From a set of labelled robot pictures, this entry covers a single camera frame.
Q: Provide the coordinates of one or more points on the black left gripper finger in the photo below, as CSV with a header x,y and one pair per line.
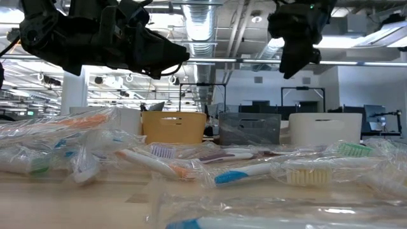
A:
x,y
159,52
152,71

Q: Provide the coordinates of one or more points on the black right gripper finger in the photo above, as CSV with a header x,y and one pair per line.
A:
x,y
315,55
294,60

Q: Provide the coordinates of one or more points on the purple white toothbrush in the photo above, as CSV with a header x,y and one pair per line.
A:
x,y
222,156
286,149

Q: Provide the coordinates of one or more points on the ceiling light panel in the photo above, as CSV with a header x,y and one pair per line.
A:
x,y
337,41

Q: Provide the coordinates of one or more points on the grey tilted monitor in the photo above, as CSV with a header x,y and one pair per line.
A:
x,y
157,106

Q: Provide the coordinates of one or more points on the white plastic bin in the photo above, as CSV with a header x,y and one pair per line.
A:
x,y
130,121
318,133

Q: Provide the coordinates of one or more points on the LED light bar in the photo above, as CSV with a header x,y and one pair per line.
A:
x,y
222,59

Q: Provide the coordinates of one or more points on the white column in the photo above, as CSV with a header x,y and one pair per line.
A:
x,y
74,92

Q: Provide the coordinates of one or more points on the yellow plastic bin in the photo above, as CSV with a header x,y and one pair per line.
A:
x,y
187,130

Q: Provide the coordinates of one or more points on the grey translucent plastic bin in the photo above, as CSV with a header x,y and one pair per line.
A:
x,y
264,133

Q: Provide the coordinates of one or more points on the computer monitor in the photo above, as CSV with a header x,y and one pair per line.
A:
x,y
375,114

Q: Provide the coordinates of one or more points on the green exit sign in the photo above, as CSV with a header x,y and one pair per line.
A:
x,y
30,113

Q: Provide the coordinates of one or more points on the blue white wrapped toothbrush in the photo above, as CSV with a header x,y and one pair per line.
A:
x,y
230,177
254,223
84,168

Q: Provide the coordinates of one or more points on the square wall vent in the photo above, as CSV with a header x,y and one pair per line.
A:
x,y
258,79
306,80

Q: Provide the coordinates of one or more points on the smooth silver ceiling duct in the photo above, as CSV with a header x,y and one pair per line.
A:
x,y
267,52

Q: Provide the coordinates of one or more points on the black station frame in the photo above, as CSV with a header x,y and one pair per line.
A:
x,y
302,88
203,84

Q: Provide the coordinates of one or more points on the corrugated silver ceiling duct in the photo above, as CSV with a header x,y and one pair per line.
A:
x,y
200,31

